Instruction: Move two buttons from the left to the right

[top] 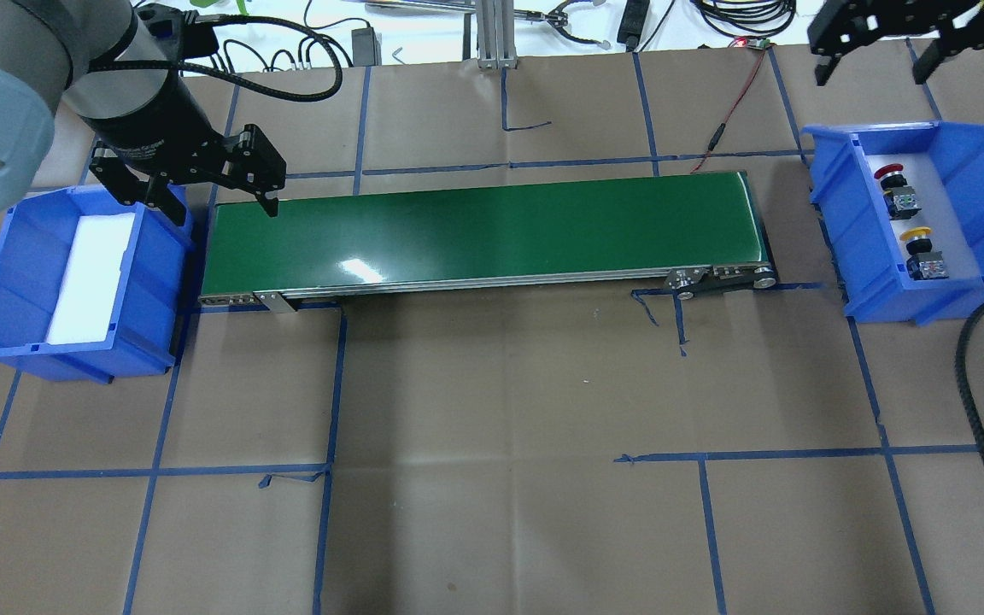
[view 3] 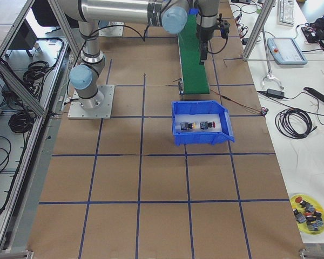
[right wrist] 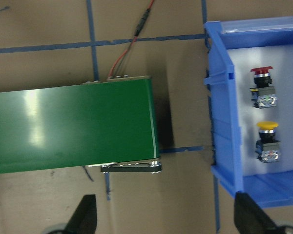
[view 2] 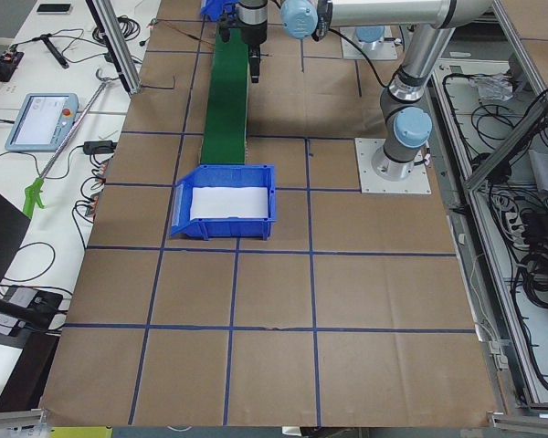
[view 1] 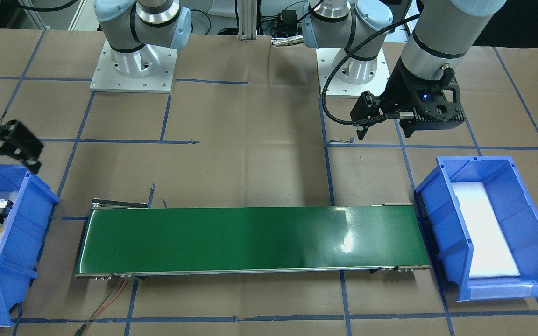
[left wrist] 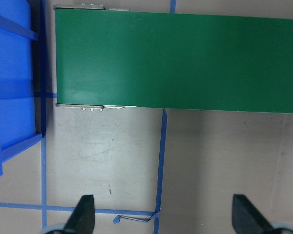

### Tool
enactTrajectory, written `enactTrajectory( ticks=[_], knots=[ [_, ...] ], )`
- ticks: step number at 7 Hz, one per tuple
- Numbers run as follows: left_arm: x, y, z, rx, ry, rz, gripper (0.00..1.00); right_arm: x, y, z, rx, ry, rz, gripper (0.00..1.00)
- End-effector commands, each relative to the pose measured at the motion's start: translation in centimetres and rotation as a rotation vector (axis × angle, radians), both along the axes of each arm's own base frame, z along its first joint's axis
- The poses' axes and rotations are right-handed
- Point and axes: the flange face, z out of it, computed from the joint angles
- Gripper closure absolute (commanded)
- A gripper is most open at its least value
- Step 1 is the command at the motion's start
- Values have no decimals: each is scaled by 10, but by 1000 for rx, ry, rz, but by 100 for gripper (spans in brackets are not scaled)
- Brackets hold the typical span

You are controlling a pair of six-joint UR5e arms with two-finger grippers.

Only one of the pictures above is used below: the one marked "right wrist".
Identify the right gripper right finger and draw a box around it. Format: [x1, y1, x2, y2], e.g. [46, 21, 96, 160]
[234, 192, 277, 234]

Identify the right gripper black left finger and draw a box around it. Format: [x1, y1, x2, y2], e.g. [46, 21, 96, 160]
[63, 194, 97, 234]

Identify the yellow mushroom push button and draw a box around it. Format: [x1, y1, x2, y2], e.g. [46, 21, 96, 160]
[255, 121, 280, 163]

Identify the red mushroom push button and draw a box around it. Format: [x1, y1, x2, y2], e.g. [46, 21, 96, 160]
[250, 66, 277, 109]

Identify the blue bin right side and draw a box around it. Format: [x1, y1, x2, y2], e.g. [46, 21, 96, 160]
[204, 16, 293, 207]

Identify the green conveyor belt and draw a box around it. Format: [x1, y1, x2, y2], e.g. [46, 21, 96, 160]
[0, 76, 159, 174]

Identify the white foam pad right bin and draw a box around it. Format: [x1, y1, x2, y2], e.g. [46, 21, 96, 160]
[228, 44, 293, 176]

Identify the red black conveyor wire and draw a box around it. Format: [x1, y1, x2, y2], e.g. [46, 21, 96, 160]
[107, 0, 155, 78]

